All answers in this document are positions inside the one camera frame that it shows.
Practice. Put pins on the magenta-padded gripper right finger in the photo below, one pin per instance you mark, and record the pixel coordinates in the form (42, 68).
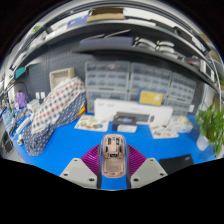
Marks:
(150, 171)

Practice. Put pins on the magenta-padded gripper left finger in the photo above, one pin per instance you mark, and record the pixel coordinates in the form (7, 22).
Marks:
(76, 171)

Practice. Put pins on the transparent pink computer mouse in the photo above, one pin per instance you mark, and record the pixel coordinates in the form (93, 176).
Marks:
(113, 156)

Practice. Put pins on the black mouse pad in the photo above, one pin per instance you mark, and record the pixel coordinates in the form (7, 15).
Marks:
(176, 163)

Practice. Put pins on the white and blue tissue box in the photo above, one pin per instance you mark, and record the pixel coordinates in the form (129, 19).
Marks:
(183, 125)

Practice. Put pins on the small black box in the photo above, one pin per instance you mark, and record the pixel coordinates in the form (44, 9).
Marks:
(120, 120)

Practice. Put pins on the long white keyboard box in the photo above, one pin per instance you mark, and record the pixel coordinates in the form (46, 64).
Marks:
(106, 108)

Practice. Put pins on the red blue checkered cloth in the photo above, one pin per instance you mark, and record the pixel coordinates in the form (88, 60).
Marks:
(56, 103)

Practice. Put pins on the yellow flat box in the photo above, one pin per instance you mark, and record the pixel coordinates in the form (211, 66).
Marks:
(150, 98)

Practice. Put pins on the green plant in white pot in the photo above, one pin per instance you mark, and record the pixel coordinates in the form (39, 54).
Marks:
(213, 123)

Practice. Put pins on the beige plastic basket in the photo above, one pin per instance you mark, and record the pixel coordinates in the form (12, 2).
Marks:
(61, 76)

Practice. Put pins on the grey pegboard panel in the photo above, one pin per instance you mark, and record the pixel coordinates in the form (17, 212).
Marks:
(40, 76)

